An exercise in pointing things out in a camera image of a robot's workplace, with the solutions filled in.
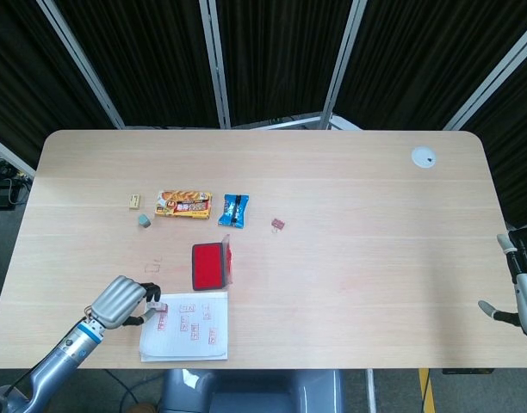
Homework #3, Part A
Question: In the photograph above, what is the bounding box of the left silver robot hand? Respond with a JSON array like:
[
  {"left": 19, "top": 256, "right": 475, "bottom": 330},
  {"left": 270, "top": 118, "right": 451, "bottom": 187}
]
[{"left": 84, "top": 274, "right": 163, "bottom": 331}]

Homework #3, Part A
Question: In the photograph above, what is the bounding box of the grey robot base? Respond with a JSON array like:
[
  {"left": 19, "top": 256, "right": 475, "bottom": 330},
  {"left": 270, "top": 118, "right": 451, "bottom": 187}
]
[{"left": 159, "top": 368, "right": 346, "bottom": 413}]

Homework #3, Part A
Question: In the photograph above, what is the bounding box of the red ink pad clear lid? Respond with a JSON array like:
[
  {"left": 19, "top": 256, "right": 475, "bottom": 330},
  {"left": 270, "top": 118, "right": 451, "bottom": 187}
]
[{"left": 190, "top": 234, "right": 237, "bottom": 293}]

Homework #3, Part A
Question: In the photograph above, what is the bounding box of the white stamped paper pad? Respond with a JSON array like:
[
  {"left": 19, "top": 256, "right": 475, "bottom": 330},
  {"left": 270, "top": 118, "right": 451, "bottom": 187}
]
[{"left": 139, "top": 291, "right": 229, "bottom": 363}]

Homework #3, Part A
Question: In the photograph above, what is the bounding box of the black box under table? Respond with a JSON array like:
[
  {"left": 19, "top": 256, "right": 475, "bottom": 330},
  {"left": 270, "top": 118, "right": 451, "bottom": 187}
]
[{"left": 442, "top": 367, "right": 491, "bottom": 376}]

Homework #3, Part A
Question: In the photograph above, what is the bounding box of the yellow snack box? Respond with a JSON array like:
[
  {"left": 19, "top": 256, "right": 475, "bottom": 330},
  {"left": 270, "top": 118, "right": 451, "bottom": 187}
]
[{"left": 154, "top": 189, "right": 213, "bottom": 219}]

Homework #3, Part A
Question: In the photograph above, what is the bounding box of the yellow floor tape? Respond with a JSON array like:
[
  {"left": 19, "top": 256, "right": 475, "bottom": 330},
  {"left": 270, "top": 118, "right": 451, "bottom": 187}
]
[{"left": 418, "top": 368, "right": 437, "bottom": 413}]

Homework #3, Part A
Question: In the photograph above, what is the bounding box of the blue snack packet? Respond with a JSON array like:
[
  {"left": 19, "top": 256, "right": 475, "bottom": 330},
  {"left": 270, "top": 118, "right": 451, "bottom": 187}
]
[{"left": 217, "top": 194, "right": 251, "bottom": 228}]

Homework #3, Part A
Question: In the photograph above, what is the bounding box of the black pleated curtain panel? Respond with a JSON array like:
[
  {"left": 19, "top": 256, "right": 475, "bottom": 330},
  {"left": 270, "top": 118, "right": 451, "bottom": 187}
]
[
  {"left": 0, "top": 0, "right": 119, "bottom": 173},
  {"left": 332, "top": 0, "right": 527, "bottom": 131},
  {"left": 214, "top": 0, "right": 356, "bottom": 126},
  {"left": 461, "top": 64, "right": 527, "bottom": 231},
  {"left": 54, "top": 0, "right": 224, "bottom": 129}
]

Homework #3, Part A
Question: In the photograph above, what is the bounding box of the white table leg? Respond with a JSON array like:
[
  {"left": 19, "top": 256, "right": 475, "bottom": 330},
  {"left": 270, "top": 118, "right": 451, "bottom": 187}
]
[{"left": 363, "top": 368, "right": 379, "bottom": 413}]

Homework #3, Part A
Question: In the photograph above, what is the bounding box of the blue floor cable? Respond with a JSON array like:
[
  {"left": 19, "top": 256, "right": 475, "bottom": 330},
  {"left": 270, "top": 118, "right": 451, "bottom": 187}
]
[{"left": 107, "top": 369, "right": 140, "bottom": 413}]

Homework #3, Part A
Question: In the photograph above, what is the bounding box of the black equipment with yellow cable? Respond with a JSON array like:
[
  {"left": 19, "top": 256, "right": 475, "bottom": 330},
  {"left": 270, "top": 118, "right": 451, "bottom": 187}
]
[{"left": 0, "top": 157, "right": 33, "bottom": 212}]

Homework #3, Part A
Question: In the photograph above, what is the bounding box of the white cable grommet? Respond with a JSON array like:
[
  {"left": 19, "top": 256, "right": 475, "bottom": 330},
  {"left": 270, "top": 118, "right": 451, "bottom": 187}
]
[{"left": 411, "top": 146, "right": 437, "bottom": 170}]

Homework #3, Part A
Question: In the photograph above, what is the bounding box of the grey aluminium partition post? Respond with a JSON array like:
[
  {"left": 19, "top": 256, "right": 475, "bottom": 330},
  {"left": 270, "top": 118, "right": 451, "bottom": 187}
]
[
  {"left": 443, "top": 28, "right": 527, "bottom": 131},
  {"left": 197, "top": 0, "right": 233, "bottom": 129},
  {"left": 320, "top": 0, "right": 369, "bottom": 129},
  {"left": 0, "top": 132, "right": 37, "bottom": 178},
  {"left": 36, "top": 0, "right": 127, "bottom": 129}
]

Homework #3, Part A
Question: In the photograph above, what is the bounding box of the grey aluminium frame base bar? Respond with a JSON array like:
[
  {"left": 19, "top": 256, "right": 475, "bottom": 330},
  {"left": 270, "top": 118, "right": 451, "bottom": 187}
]
[
  {"left": 231, "top": 111, "right": 324, "bottom": 130},
  {"left": 329, "top": 113, "right": 364, "bottom": 131}
]

